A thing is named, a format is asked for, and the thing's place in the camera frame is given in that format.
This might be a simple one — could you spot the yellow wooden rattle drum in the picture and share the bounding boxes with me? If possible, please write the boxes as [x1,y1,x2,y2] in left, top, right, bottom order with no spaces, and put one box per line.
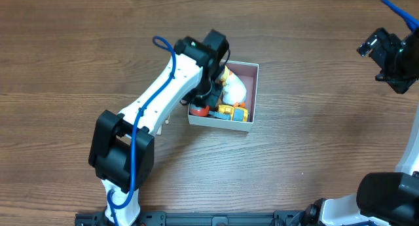
[156,115,170,136]

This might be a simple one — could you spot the red toy ball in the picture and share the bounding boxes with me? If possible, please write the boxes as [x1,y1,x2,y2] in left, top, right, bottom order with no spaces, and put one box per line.
[189,104,210,117]

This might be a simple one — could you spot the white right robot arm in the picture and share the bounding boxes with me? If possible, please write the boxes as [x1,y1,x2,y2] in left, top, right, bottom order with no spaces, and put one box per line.
[290,28,418,225]

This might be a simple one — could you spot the yellow toy bulldozer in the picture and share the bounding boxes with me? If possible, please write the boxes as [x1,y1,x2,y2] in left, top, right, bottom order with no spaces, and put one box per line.
[208,105,249,122]

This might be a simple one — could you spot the white plush duck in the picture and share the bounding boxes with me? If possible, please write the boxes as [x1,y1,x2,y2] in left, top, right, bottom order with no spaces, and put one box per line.
[216,66,247,107]

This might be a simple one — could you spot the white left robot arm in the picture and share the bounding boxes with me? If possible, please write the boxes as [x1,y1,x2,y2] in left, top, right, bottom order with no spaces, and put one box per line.
[88,30,230,225]

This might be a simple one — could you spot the white box pink interior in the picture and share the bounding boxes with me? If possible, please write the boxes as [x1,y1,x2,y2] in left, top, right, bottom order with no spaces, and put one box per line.
[188,61,259,132]

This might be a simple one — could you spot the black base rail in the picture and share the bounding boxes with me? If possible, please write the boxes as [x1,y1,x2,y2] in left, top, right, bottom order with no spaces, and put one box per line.
[74,210,308,226]

